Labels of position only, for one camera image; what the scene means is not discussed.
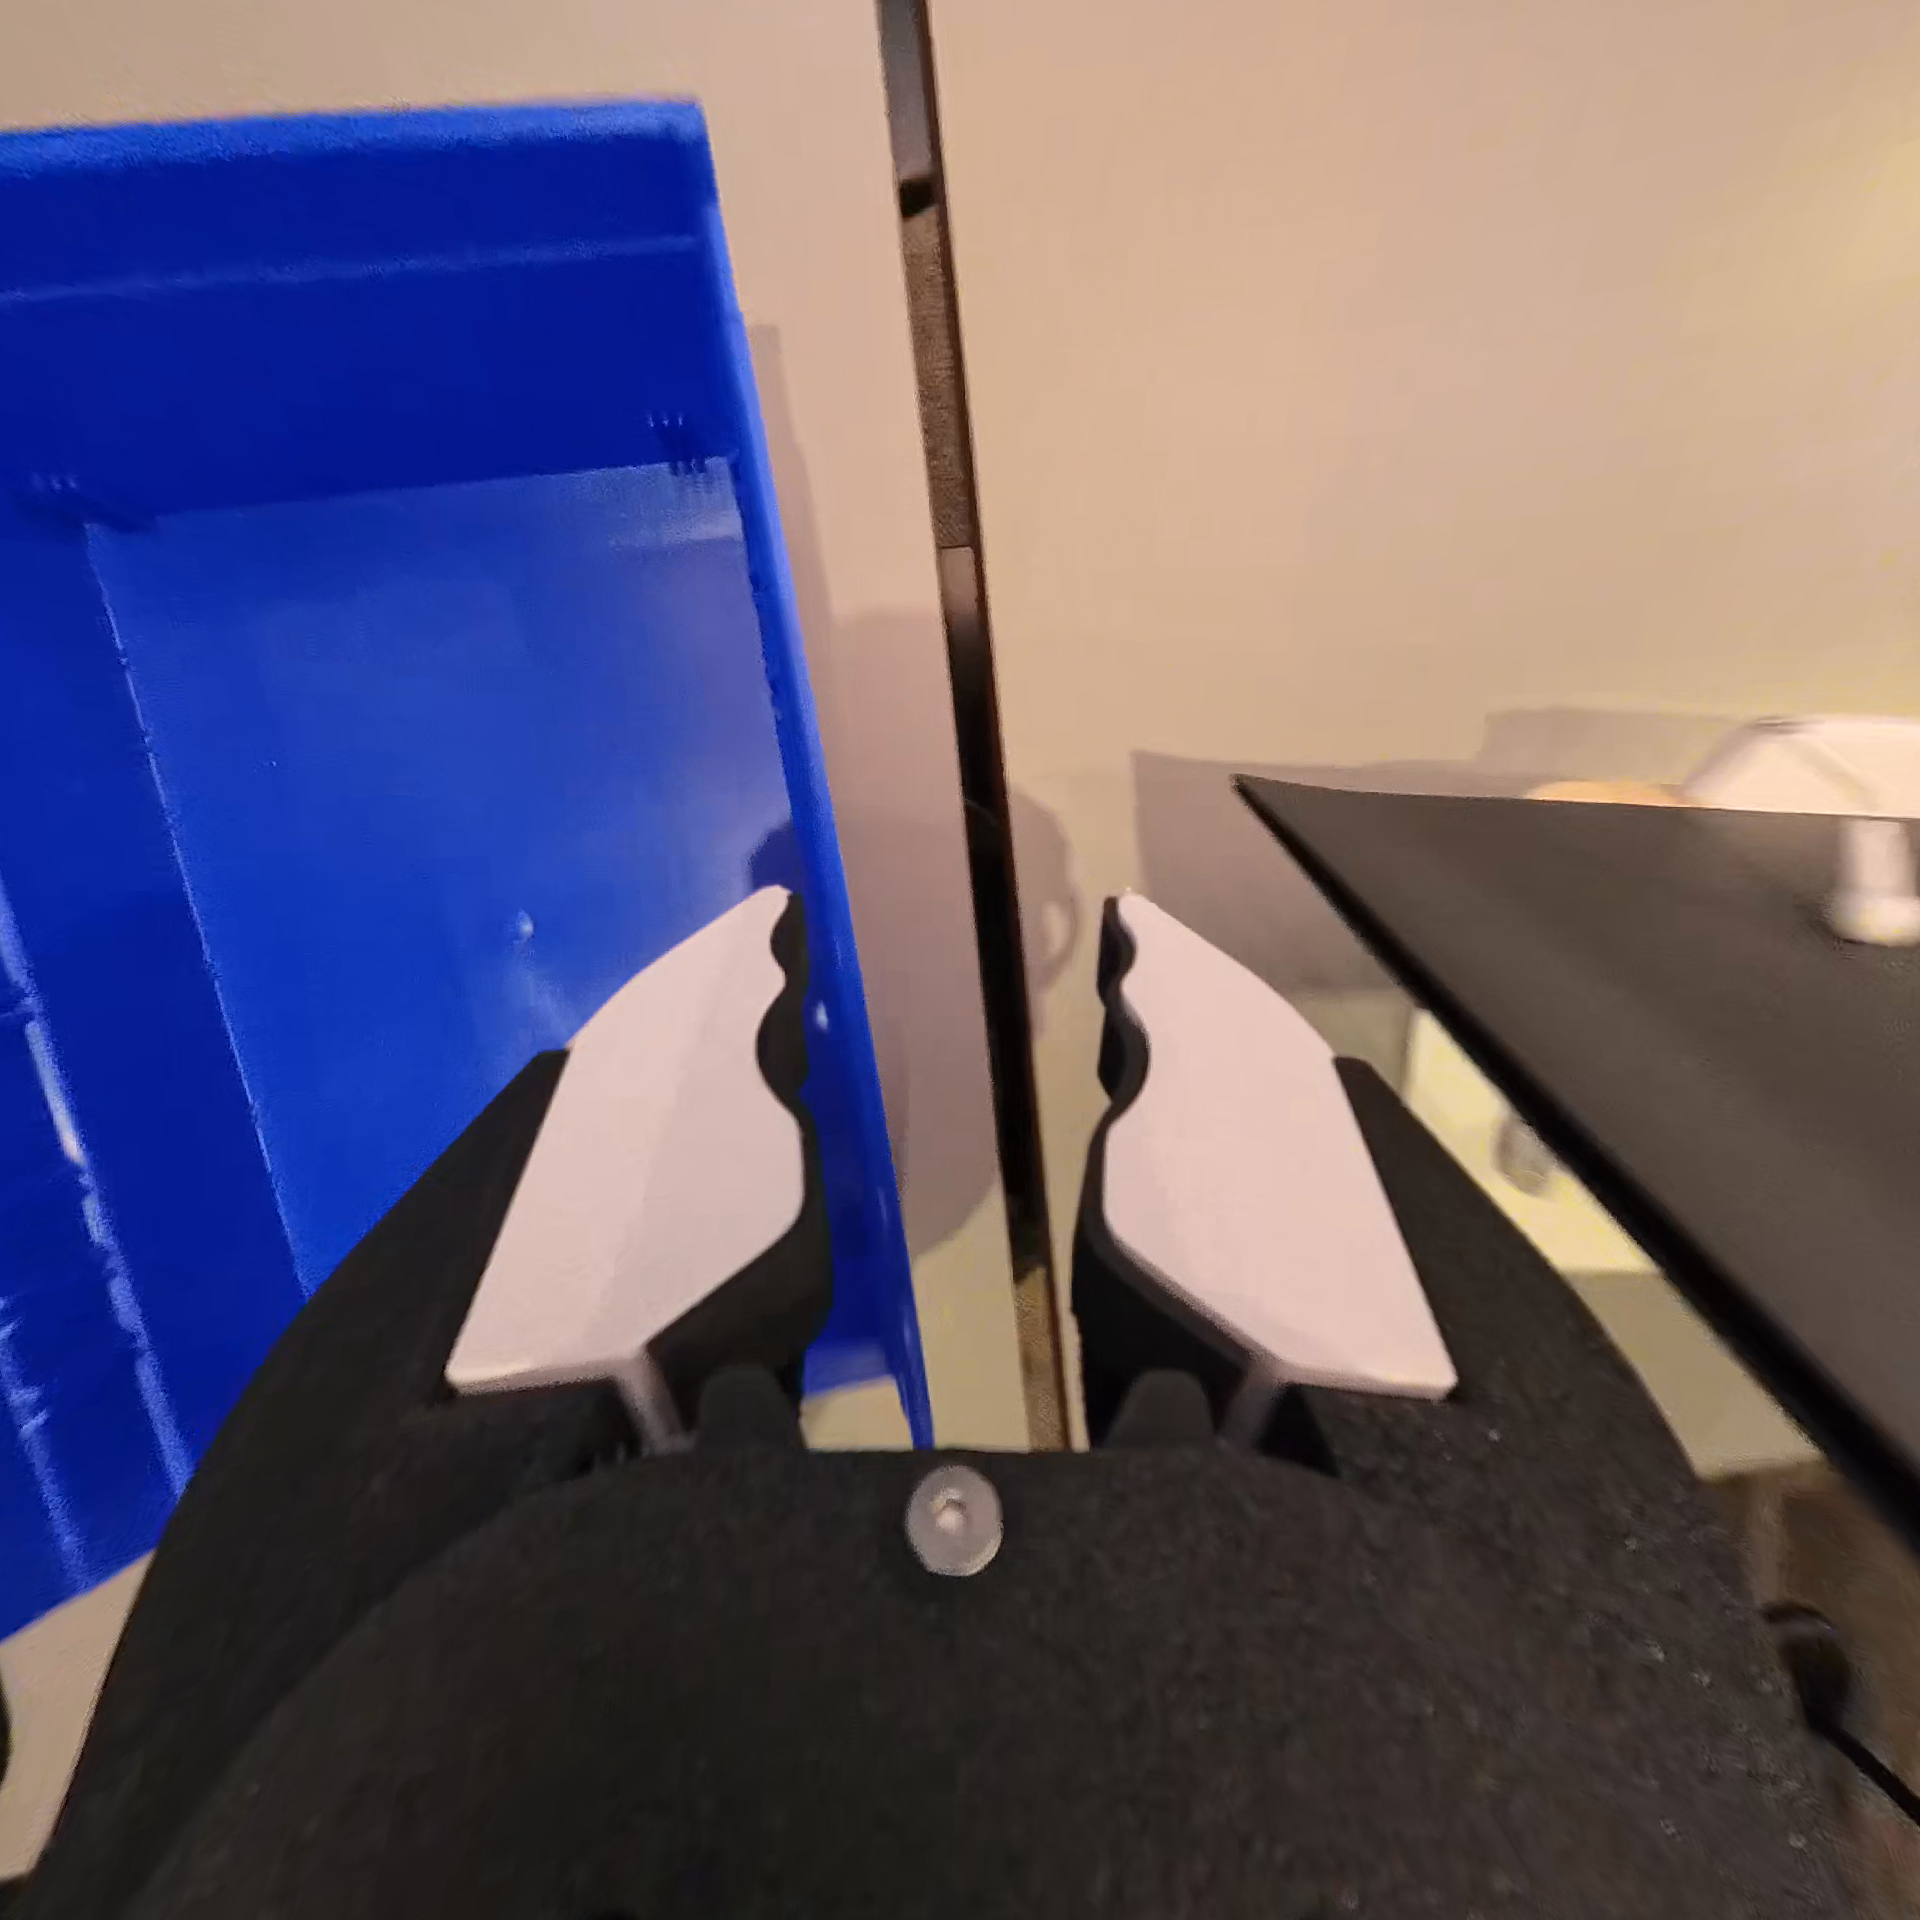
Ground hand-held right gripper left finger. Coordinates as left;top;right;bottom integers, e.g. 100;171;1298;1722
446;884;836;1443

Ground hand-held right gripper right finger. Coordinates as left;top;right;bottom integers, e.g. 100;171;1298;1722
1071;891;1460;1450

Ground blue plastic bin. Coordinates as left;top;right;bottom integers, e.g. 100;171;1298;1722
0;95;934;1644

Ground grey desk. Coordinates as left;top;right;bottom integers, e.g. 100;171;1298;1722
0;0;1920;1801

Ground printed instruction sheet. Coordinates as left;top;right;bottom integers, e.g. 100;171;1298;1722
1229;772;1920;1489

